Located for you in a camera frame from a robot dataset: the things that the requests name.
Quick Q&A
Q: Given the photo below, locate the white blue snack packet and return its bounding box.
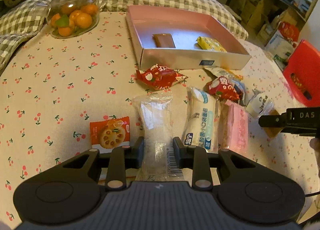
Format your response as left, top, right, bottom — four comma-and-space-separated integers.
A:
182, 87, 218, 153

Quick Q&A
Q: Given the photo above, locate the white black-text snack packet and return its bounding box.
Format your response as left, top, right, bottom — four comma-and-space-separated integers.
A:
246, 92, 274, 118

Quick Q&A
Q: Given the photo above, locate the pink snack packet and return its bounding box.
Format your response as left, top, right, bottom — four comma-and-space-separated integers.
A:
220, 100, 248, 154

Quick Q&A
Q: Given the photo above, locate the clear white snack packet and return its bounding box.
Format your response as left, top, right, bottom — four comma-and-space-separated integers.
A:
133, 93, 184, 181

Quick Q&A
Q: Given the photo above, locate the red shiny snack packet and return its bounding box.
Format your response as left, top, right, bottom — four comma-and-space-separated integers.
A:
136, 64, 188, 91

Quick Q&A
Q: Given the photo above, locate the yellow snack packet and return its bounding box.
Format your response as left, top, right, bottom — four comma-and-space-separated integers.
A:
196, 36, 227, 52

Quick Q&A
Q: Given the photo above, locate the brown chocolate bar packet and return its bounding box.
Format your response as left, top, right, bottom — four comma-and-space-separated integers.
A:
152, 33, 175, 48

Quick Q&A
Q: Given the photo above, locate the red plastic stool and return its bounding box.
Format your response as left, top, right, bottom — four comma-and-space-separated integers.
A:
283, 39, 319, 107

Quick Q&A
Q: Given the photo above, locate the yellow white flat packet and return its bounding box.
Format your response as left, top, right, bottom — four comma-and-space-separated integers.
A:
204, 66, 244, 81

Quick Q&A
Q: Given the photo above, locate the cherry print tablecloth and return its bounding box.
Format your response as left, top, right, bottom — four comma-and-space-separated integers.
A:
1, 13, 319, 229

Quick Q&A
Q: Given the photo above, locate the pink cardboard box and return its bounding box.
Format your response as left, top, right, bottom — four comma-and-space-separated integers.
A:
126, 6, 251, 70

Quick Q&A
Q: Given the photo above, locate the glass jar with oranges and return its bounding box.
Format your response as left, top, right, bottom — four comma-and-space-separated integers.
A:
46, 0, 107, 39

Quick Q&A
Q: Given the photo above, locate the grey checkered blanket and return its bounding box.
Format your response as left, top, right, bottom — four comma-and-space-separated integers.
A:
1, 0, 248, 71

